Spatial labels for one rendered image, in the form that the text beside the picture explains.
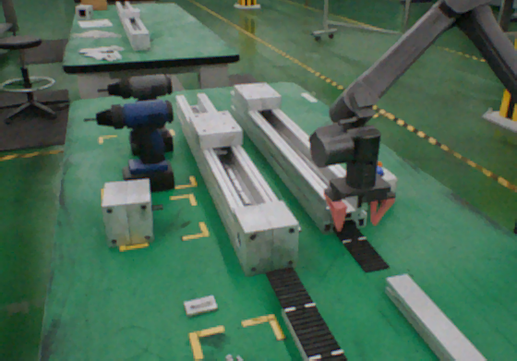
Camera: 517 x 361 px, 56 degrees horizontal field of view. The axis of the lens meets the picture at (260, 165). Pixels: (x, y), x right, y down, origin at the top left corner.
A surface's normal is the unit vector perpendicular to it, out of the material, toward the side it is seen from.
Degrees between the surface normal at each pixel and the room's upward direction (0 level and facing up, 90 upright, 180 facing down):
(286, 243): 90
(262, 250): 90
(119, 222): 90
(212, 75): 90
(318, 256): 0
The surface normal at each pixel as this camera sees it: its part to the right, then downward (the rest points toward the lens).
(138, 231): 0.22, 0.41
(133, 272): 0.00, -0.91
